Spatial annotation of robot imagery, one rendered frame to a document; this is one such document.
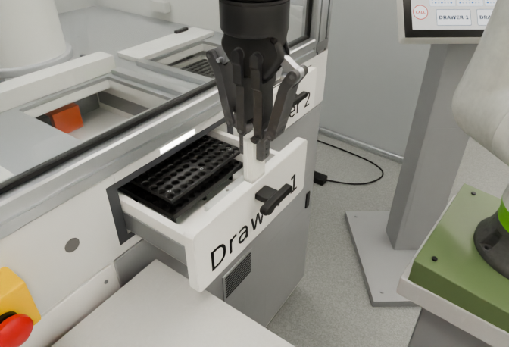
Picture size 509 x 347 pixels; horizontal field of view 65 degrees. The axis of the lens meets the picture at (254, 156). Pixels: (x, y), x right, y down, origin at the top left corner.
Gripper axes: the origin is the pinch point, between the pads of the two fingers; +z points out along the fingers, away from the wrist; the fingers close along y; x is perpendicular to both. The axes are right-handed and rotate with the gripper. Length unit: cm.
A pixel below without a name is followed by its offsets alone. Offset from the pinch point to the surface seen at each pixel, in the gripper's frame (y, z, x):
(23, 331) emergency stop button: -10.3, 11.2, -29.3
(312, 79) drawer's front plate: -16, 9, 47
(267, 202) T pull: 1.7, 7.8, 0.9
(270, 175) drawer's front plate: -1.2, 7.2, 6.0
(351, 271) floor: -6, 99, 76
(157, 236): -10.2, 12.6, -9.9
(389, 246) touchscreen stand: 3, 95, 94
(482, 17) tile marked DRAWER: 12, -1, 89
